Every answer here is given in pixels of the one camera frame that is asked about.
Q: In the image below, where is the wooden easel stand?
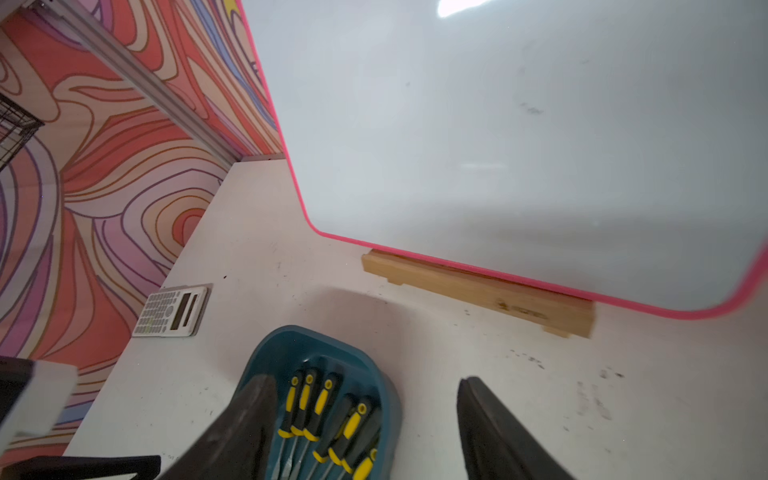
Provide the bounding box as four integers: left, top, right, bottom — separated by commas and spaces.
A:
361, 250, 596, 338

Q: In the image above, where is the white calculator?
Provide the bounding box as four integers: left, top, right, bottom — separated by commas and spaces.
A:
132, 285, 211, 338

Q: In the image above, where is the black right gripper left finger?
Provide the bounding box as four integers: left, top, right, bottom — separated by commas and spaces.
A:
160, 375, 277, 479

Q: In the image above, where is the yellow black file tool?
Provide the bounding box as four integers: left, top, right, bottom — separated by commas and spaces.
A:
307, 393, 357, 479
320, 396, 382, 480
289, 372, 342, 479
329, 407, 382, 479
280, 367, 319, 479
270, 369, 304, 480

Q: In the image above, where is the aluminium frame post left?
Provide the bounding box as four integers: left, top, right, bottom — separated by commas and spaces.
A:
32, 1, 243, 164

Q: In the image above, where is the black wire basket left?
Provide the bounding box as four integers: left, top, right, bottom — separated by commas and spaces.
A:
0, 94, 44, 170

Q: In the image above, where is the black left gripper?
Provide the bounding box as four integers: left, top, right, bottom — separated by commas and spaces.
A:
1, 455, 161, 480

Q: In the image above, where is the pink framed whiteboard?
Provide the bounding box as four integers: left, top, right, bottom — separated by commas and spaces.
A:
242, 1, 767, 319

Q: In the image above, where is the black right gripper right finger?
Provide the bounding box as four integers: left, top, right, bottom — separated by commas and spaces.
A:
457, 377, 572, 480

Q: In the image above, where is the teal plastic storage box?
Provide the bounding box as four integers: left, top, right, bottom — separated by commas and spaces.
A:
238, 326, 402, 479

